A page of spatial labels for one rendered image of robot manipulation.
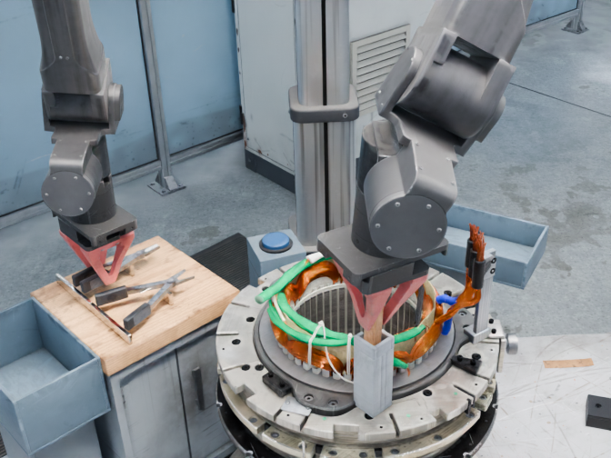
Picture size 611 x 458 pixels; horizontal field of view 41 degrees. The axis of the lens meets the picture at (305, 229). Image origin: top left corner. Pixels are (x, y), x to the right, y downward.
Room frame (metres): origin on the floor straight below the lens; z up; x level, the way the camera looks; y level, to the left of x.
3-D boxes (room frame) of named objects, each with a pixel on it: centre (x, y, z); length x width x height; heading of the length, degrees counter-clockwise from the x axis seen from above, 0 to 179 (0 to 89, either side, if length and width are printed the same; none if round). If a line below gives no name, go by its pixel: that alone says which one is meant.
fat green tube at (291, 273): (0.77, 0.01, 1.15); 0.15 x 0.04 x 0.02; 129
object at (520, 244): (1.01, -0.21, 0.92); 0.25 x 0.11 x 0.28; 60
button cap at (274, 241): (1.02, 0.04, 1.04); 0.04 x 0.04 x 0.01
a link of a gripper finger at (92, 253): (0.88, 0.26, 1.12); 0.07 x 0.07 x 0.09; 42
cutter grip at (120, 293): (0.83, 0.24, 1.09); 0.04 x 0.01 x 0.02; 117
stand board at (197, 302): (0.87, 0.22, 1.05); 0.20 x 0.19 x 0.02; 132
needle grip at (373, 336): (0.61, -0.06, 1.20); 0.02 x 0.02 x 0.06
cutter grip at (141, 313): (0.78, 0.21, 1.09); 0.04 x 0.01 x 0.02; 147
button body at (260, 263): (1.02, 0.04, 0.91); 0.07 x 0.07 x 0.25; 19
